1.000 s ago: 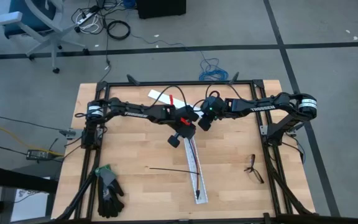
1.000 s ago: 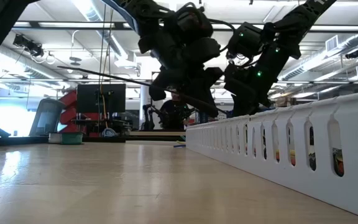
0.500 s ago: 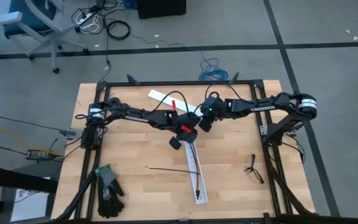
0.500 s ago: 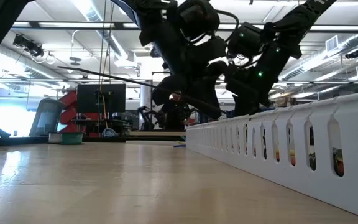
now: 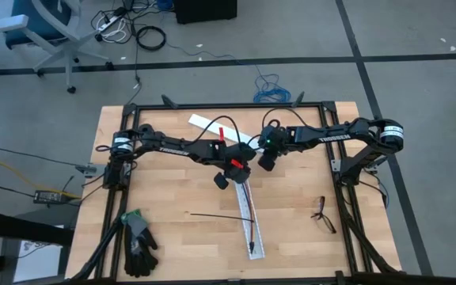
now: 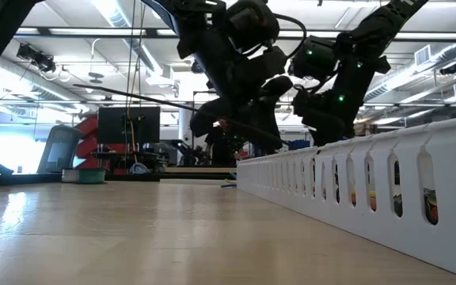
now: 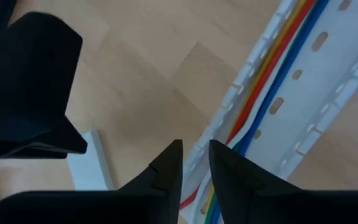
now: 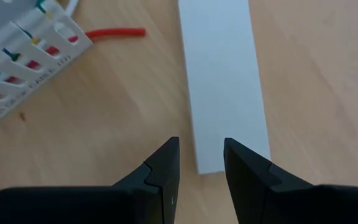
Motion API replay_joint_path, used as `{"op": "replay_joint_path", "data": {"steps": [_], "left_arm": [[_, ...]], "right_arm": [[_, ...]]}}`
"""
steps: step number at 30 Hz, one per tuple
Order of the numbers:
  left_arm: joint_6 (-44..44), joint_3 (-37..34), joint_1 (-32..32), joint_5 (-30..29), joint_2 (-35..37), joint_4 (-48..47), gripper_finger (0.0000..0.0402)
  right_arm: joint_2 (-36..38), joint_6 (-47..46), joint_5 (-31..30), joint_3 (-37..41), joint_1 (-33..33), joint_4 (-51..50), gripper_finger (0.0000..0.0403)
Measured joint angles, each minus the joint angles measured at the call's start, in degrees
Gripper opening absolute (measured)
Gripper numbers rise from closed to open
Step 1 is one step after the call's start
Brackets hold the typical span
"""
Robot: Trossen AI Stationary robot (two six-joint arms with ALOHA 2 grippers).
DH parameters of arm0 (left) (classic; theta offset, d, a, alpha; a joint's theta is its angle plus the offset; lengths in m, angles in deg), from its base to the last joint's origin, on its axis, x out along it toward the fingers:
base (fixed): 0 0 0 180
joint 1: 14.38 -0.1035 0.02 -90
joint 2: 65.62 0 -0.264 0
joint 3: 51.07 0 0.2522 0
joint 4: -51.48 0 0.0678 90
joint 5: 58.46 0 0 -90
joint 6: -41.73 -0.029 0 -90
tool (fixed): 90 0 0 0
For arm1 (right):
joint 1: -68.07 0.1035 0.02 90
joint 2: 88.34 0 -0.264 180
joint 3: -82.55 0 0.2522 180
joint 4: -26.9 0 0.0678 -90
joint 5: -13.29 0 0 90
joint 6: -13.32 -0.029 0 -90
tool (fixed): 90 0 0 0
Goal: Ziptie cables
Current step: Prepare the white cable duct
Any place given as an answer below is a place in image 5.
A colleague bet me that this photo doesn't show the black floor cable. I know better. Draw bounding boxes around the black floor cable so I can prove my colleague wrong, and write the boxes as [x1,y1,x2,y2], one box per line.
[127,15,144,106]

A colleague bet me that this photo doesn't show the black work glove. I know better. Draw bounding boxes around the black work glove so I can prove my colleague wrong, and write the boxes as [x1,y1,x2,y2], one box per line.
[120,209,152,257]
[123,231,160,279]

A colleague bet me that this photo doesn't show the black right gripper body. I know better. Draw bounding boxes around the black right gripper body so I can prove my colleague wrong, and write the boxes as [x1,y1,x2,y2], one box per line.
[266,127,291,155]

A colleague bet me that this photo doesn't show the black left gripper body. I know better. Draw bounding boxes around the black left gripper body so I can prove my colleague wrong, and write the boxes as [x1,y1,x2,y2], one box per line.
[225,157,253,184]

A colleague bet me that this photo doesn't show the black aluminium table frame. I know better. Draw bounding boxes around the black aluminium table frame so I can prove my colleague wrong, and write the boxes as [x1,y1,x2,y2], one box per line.
[67,93,407,285]

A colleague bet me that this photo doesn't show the black power adapter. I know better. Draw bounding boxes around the black power adapter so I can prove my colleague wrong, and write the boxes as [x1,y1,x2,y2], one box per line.
[32,189,63,205]

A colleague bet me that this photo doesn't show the white perforated strip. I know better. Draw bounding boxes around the white perforated strip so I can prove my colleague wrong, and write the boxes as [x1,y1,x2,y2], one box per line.
[188,113,265,154]

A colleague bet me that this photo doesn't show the yellow floor cable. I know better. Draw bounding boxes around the yellow floor cable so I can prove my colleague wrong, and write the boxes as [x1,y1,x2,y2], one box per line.
[0,157,82,200]

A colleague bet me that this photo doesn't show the blue floor cable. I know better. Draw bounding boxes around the blue floor cable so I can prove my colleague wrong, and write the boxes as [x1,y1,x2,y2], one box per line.
[164,41,292,105]

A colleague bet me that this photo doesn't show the white slotted cable raceway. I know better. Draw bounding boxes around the white slotted cable raceway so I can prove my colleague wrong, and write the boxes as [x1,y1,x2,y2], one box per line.
[234,180,267,261]

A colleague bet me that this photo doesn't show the black floor cabinet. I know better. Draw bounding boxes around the black floor cabinet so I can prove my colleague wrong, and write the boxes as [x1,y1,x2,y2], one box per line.
[172,0,239,25]

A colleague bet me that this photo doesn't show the black eyeglasses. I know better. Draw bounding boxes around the black eyeglasses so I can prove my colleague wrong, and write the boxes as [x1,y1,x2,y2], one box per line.
[310,196,338,234]

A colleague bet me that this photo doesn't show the white power strip with cables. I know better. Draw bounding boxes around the white power strip with cables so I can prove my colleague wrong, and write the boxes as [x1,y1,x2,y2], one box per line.
[96,17,129,44]

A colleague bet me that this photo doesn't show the black coiled cable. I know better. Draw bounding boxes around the black coiled cable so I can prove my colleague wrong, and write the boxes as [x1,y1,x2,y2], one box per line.
[135,25,168,51]

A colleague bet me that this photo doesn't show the red wire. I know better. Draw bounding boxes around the red wire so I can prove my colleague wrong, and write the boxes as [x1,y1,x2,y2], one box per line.
[241,182,255,245]

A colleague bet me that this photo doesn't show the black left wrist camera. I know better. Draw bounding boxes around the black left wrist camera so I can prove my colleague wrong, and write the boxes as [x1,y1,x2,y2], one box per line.
[236,142,258,162]

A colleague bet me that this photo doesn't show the blue wire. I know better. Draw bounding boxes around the blue wire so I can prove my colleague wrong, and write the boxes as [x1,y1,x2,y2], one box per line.
[241,182,253,238]

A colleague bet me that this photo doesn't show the black zip tie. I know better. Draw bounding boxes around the black zip tie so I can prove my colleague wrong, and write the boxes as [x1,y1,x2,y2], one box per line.
[189,212,254,222]

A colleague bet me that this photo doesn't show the white blue office chair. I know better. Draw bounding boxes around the white blue office chair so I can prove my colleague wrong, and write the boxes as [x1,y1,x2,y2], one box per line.
[0,0,116,95]

